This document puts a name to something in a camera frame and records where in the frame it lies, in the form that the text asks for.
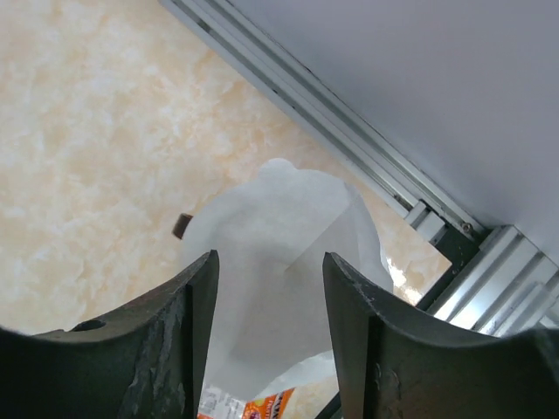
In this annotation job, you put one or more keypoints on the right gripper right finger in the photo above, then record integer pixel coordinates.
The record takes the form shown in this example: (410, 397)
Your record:
(395, 361)

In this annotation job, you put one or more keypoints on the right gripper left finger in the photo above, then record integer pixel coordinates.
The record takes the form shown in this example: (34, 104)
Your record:
(145, 359)

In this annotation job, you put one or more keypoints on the white paper coffee filters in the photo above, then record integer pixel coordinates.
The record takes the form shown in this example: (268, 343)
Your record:
(270, 328)

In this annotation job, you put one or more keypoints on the brown coffee dripper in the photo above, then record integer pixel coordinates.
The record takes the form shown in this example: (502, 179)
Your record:
(181, 225)

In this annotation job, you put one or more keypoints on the orange snack packet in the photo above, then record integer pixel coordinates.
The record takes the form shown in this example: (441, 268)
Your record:
(303, 391)

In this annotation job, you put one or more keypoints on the aluminium frame rail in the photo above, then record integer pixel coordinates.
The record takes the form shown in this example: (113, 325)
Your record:
(498, 283)

